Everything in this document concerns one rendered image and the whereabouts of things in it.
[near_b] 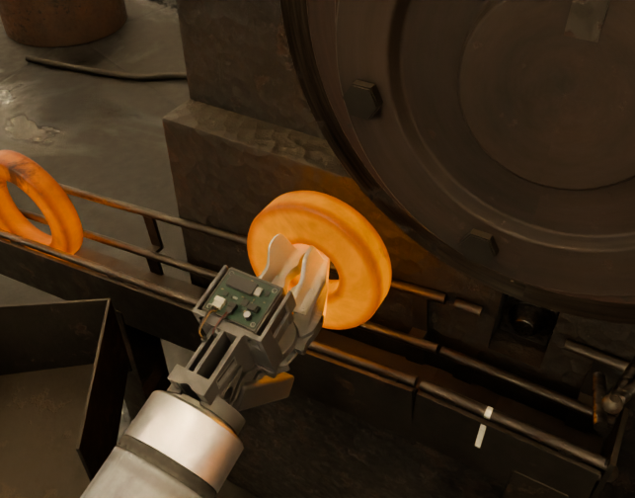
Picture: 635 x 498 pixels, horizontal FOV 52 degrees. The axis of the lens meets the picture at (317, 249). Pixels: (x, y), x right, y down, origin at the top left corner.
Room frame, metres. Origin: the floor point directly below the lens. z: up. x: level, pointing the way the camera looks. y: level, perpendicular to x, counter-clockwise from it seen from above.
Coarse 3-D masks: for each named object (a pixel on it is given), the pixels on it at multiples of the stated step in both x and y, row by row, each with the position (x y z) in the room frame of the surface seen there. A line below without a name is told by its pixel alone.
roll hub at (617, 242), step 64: (384, 0) 0.36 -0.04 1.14; (448, 0) 0.35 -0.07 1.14; (512, 0) 0.32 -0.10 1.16; (576, 0) 0.30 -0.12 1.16; (384, 64) 0.36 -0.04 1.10; (448, 64) 0.35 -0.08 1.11; (512, 64) 0.32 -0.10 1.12; (576, 64) 0.30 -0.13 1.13; (384, 128) 0.36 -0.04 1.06; (448, 128) 0.35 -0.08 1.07; (512, 128) 0.31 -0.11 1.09; (576, 128) 0.30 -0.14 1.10; (448, 192) 0.34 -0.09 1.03; (512, 192) 0.33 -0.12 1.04; (576, 192) 0.31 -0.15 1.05; (512, 256) 0.31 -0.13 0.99; (576, 256) 0.29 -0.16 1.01
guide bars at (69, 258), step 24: (24, 240) 0.74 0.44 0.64; (72, 264) 0.70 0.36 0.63; (96, 264) 0.67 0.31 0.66; (144, 288) 0.61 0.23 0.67; (336, 360) 0.48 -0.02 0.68; (360, 360) 0.46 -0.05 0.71; (408, 384) 0.44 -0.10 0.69; (432, 384) 0.42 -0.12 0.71; (480, 408) 0.39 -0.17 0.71; (528, 432) 0.36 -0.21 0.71; (576, 456) 0.34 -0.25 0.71; (600, 456) 0.33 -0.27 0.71
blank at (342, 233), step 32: (256, 224) 0.51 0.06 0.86; (288, 224) 0.49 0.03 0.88; (320, 224) 0.47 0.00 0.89; (352, 224) 0.47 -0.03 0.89; (256, 256) 0.51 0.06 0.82; (352, 256) 0.46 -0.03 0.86; (384, 256) 0.46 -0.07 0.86; (288, 288) 0.49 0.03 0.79; (352, 288) 0.45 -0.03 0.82; (384, 288) 0.45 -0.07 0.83; (352, 320) 0.45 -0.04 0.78
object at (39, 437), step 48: (0, 336) 0.53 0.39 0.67; (48, 336) 0.53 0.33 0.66; (96, 336) 0.54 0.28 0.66; (0, 384) 0.51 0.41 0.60; (48, 384) 0.50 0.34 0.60; (96, 384) 0.42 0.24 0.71; (0, 432) 0.44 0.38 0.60; (48, 432) 0.43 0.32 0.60; (96, 432) 0.38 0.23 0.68; (0, 480) 0.37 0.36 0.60; (48, 480) 0.37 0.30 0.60
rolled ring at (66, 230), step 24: (0, 168) 0.76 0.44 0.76; (24, 168) 0.75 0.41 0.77; (0, 192) 0.80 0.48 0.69; (48, 192) 0.73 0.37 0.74; (0, 216) 0.78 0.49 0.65; (24, 216) 0.80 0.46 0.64; (48, 216) 0.72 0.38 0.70; (72, 216) 0.73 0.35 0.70; (48, 240) 0.76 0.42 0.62; (72, 240) 0.72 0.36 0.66
